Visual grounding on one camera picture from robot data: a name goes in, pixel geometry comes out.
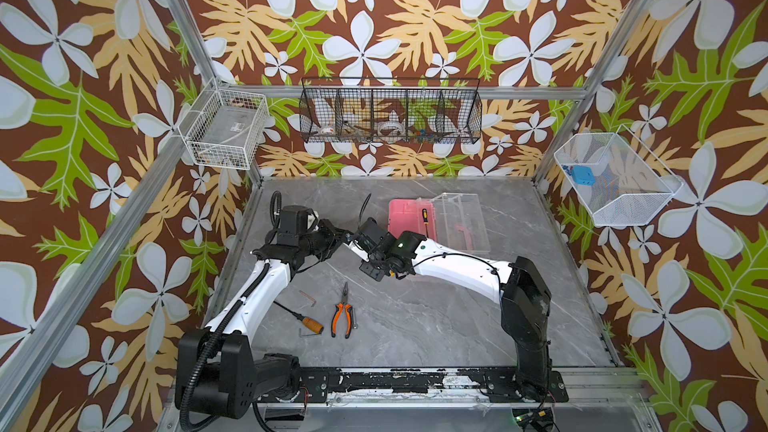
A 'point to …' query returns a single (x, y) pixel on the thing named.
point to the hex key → (309, 297)
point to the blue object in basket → (583, 175)
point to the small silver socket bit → (355, 326)
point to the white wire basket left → (224, 127)
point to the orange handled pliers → (345, 303)
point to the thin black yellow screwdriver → (425, 215)
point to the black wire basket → (391, 110)
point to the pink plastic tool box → (456, 220)
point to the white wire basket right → (631, 183)
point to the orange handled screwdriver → (308, 323)
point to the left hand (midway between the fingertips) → (351, 229)
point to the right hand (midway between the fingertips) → (365, 258)
